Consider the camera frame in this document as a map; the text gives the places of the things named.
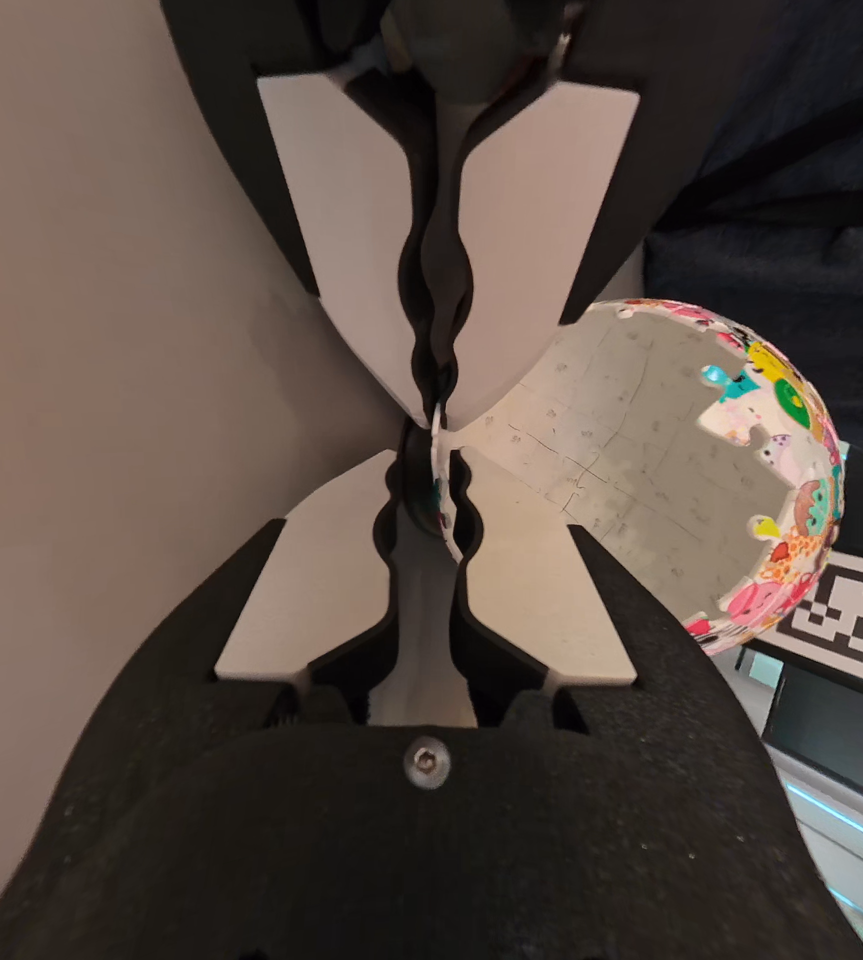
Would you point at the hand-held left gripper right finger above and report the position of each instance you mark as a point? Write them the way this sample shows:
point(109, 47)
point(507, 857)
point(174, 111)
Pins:
point(544, 607)

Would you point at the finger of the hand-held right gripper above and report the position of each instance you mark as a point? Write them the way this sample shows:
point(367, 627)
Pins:
point(349, 225)
point(529, 240)

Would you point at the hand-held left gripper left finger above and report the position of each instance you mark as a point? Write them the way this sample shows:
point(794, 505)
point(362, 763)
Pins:
point(311, 600)

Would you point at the colourful puzzle ball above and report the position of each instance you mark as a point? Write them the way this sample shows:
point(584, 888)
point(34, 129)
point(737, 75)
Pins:
point(664, 465)

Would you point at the white puzzle piece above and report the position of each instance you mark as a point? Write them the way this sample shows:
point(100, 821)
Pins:
point(439, 424)

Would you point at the black framed marker sign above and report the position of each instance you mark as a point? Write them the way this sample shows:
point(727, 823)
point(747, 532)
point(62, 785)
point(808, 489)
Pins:
point(851, 622)

